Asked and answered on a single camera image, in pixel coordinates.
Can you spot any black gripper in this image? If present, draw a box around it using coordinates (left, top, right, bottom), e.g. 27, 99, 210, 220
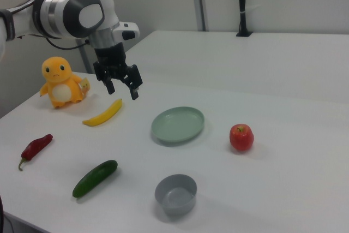
93, 41, 144, 101

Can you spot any red apple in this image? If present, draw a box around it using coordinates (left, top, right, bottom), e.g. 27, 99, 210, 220
229, 123, 255, 152

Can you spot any grey plastic bowl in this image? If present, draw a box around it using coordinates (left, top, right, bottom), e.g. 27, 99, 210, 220
154, 174, 198, 216

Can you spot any yellow banana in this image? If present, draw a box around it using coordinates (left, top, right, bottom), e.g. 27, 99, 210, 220
82, 98, 123, 128

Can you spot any orange plush toy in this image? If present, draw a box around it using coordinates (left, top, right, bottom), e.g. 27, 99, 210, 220
39, 56, 91, 109

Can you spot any pale green plate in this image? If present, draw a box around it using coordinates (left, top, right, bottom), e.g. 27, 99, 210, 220
151, 106, 206, 144

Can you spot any green cucumber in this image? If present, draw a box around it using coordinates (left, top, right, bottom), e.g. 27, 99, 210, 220
72, 159, 119, 199

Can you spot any red chili pepper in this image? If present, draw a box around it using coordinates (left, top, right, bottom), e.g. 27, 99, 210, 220
18, 134, 54, 171

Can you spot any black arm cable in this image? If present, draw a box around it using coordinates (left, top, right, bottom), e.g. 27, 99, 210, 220
45, 36, 92, 51

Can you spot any white cable tie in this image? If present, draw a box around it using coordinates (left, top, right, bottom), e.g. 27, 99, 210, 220
239, 4, 260, 15

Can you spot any thin black cable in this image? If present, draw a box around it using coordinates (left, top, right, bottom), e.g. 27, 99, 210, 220
0, 194, 15, 233

